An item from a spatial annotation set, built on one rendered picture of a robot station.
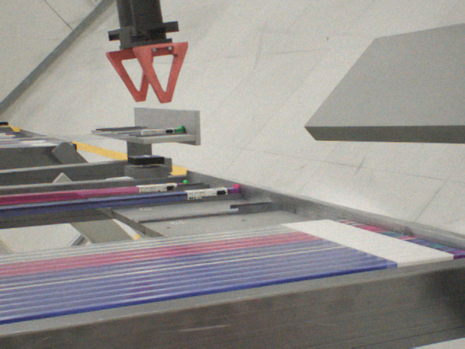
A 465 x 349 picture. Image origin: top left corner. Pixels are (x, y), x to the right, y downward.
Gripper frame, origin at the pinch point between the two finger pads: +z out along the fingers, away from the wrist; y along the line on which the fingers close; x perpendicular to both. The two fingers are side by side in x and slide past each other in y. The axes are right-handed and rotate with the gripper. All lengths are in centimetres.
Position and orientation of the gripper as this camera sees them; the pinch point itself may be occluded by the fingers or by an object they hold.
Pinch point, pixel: (152, 96)
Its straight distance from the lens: 100.2
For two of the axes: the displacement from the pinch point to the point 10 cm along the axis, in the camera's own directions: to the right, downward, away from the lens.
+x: 8.9, -1.9, 4.2
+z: 1.2, 9.8, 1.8
